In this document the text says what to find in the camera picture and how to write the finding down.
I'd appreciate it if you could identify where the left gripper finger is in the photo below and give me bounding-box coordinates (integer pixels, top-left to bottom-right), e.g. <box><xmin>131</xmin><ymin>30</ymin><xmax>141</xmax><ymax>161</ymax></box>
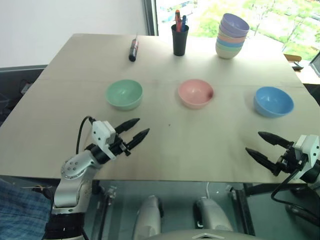
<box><xmin>114</xmin><ymin>118</ymin><xmax>141</xmax><ymax>135</ymax></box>
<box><xmin>126</xmin><ymin>128</ymin><xmax>150</xmax><ymax>151</ymax></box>

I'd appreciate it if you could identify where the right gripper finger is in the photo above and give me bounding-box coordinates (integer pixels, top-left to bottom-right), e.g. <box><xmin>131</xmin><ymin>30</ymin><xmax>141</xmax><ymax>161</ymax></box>
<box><xmin>257</xmin><ymin>131</ymin><xmax>293</xmax><ymax>149</ymax></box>
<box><xmin>245</xmin><ymin>147</ymin><xmax>278</xmax><ymax>174</ymax></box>

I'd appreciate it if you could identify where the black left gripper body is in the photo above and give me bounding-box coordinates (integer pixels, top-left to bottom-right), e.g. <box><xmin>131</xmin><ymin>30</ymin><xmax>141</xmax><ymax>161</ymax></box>
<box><xmin>108</xmin><ymin>134</ymin><xmax>132</xmax><ymax>159</ymax></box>

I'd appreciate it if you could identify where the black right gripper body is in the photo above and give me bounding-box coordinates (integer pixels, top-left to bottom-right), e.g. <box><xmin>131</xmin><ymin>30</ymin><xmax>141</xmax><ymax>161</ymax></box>
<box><xmin>274</xmin><ymin>141</ymin><xmax>305</xmax><ymax>176</ymax></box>

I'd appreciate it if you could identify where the green plastic bowl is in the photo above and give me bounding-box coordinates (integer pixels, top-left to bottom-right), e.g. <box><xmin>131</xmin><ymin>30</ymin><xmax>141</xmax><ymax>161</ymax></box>
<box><xmin>104</xmin><ymin>79</ymin><xmax>144</xmax><ymax>112</ymax></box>

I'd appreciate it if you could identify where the blue plastic bowl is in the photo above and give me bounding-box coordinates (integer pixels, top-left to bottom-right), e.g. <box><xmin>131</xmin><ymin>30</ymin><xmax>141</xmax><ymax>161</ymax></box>
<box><xmin>253</xmin><ymin>86</ymin><xmax>295</xmax><ymax>119</ymax></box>

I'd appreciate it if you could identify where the pink plastic bowl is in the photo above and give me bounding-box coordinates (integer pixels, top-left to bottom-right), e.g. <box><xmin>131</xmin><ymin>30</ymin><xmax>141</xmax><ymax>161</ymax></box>
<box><xmin>177</xmin><ymin>79</ymin><xmax>215</xmax><ymax>110</ymax></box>

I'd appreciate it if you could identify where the wooden side table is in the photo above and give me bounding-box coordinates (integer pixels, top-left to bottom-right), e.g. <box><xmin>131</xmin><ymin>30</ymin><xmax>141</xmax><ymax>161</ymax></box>
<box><xmin>283</xmin><ymin>51</ymin><xmax>320</xmax><ymax>86</ymax></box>

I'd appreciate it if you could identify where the silver rounded robot leg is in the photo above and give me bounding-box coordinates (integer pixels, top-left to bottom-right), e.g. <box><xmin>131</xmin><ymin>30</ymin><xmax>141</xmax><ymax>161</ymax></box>
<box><xmin>131</xmin><ymin>194</ymin><xmax>165</xmax><ymax>240</ymax></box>
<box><xmin>193</xmin><ymin>196</ymin><xmax>234</xmax><ymax>238</ymax></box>

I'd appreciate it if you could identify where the black marker with red label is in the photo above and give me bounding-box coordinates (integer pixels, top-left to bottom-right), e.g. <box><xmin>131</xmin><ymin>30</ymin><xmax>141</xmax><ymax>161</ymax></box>
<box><xmin>128</xmin><ymin>33</ymin><xmax>140</xmax><ymax>63</ymax></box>

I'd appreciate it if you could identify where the small black device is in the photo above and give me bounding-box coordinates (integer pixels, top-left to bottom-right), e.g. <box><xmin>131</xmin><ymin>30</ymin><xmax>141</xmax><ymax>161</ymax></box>
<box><xmin>291</xmin><ymin>60</ymin><xmax>305</xmax><ymax>71</ymax></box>

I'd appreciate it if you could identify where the dark laptop screen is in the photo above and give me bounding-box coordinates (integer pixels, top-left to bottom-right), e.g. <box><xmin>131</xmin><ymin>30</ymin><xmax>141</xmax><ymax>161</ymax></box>
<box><xmin>308</xmin><ymin>50</ymin><xmax>320</xmax><ymax>76</ymax></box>

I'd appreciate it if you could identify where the grey robot torso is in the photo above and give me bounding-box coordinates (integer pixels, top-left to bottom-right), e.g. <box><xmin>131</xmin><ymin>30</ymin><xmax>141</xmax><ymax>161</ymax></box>
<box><xmin>148</xmin><ymin>229</ymin><xmax>266</xmax><ymax>240</ymax></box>

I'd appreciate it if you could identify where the white plastic stacking cup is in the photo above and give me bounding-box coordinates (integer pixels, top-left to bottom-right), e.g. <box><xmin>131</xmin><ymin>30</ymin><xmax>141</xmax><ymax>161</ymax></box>
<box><xmin>215</xmin><ymin>46</ymin><xmax>243</xmax><ymax>60</ymax></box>

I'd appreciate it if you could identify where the black plastic cup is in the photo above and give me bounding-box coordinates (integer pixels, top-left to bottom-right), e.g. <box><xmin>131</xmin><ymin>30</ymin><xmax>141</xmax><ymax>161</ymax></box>
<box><xmin>171</xmin><ymin>23</ymin><xmax>190</xmax><ymax>57</ymax></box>

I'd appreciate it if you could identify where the green plastic stacking cup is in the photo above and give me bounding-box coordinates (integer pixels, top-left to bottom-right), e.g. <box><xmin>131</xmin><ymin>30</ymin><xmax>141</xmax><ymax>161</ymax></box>
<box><xmin>215</xmin><ymin>42</ymin><xmax>245</xmax><ymax>52</ymax></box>

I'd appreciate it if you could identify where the blue plastic stacking cup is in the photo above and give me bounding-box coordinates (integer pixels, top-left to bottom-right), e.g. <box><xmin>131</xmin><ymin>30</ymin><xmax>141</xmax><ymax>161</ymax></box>
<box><xmin>216</xmin><ymin>38</ymin><xmax>246</xmax><ymax>48</ymax></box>

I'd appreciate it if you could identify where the orange plastic stacking cup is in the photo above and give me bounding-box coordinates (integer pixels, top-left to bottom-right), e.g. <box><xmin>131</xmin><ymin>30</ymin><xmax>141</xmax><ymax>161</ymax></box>
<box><xmin>217</xmin><ymin>34</ymin><xmax>247</xmax><ymax>43</ymax></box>

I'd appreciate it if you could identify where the blue plaid cloth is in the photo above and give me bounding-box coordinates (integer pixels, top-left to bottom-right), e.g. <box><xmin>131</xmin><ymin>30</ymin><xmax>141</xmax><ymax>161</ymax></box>
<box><xmin>0</xmin><ymin>177</ymin><xmax>53</xmax><ymax>240</ymax></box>

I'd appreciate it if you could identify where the orange pen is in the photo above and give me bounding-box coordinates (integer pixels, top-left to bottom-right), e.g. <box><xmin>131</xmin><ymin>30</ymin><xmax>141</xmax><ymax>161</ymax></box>
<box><xmin>174</xmin><ymin>9</ymin><xmax>182</xmax><ymax>32</ymax></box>

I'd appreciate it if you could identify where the dark low cabinet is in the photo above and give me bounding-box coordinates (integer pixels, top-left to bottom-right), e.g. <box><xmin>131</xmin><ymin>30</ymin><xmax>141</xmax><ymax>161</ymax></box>
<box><xmin>0</xmin><ymin>64</ymin><xmax>48</xmax><ymax>127</ymax></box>

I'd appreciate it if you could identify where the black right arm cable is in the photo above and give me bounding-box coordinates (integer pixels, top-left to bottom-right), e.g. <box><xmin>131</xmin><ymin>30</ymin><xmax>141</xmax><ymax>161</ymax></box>
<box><xmin>271</xmin><ymin>168</ymin><xmax>320</xmax><ymax>221</ymax></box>

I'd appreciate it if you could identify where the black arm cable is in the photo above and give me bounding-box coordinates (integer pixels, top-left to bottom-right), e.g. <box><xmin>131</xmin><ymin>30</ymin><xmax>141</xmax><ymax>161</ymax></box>
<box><xmin>271</xmin><ymin>168</ymin><xmax>320</xmax><ymax>221</ymax></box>
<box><xmin>75</xmin><ymin>115</ymin><xmax>97</xmax><ymax>154</ymax></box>

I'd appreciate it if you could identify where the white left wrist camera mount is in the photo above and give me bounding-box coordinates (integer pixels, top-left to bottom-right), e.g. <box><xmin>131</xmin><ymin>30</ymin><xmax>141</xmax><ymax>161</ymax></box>
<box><xmin>91</xmin><ymin>120</ymin><xmax>117</xmax><ymax>160</ymax></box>

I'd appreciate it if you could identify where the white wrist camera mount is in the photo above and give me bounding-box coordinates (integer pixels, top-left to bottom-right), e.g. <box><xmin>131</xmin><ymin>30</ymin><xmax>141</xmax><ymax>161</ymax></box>
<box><xmin>91</xmin><ymin>120</ymin><xmax>117</xmax><ymax>160</ymax></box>
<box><xmin>291</xmin><ymin>134</ymin><xmax>320</xmax><ymax>181</ymax></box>

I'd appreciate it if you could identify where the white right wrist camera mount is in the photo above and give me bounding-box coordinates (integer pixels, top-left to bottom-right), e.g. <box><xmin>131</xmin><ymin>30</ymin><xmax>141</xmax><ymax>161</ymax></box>
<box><xmin>291</xmin><ymin>134</ymin><xmax>320</xmax><ymax>181</ymax></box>

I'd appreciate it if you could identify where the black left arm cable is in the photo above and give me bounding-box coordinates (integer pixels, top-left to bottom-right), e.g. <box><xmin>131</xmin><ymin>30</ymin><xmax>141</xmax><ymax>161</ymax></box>
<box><xmin>75</xmin><ymin>115</ymin><xmax>97</xmax><ymax>154</ymax></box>

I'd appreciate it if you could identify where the black table leg frame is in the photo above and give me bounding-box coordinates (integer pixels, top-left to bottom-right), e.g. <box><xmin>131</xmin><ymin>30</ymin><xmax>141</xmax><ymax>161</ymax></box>
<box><xmin>233</xmin><ymin>183</ymin><xmax>255</xmax><ymax>237</ymax></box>

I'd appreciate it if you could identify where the dark window frame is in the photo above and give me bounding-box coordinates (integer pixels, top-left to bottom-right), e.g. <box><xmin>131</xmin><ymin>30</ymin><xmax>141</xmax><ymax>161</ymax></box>
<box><xmin>141</xmin><ymin>0</ymin><xmax>160</xmax><ymax>36</ymax></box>

